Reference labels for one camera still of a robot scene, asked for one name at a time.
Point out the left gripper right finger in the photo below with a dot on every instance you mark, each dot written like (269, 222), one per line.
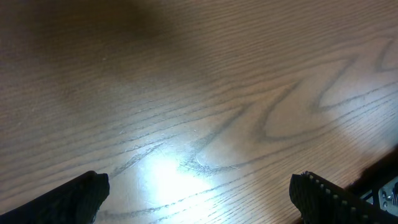
(320, 202)

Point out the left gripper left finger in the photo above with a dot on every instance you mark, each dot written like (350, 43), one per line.
(75, 202)

